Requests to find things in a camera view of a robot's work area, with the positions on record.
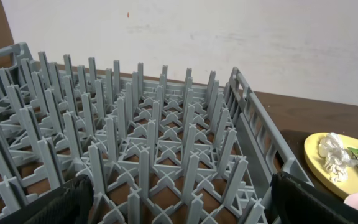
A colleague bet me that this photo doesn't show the white tissue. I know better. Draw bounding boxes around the white tissue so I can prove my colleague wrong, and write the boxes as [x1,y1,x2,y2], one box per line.
[318,133,358,183]

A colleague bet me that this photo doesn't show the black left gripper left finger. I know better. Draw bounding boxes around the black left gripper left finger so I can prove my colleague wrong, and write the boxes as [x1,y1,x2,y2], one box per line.
[0,174,94,224]

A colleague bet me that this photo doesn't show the yellow plate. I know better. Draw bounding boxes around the yellow plate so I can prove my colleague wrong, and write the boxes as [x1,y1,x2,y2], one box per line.
[304,133,358,199]

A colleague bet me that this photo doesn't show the grey dishwasher rack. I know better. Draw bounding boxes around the grey dishwasher rack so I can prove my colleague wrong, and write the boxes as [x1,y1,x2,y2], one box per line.
[0,42,309,223]

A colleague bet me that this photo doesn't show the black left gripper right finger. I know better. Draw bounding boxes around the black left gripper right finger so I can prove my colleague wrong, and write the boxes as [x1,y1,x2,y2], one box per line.
[270,171,358,224]

